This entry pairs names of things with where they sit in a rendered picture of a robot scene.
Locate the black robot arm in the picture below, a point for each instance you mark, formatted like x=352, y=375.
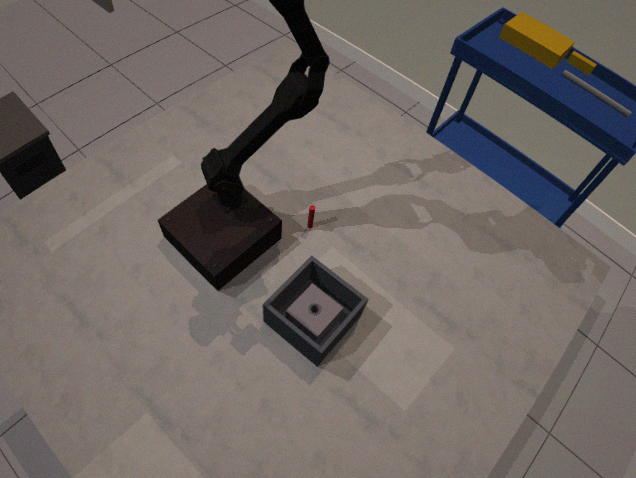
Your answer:
x=296, y=96

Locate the red peg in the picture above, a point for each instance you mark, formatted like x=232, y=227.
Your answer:
x=311, y=216

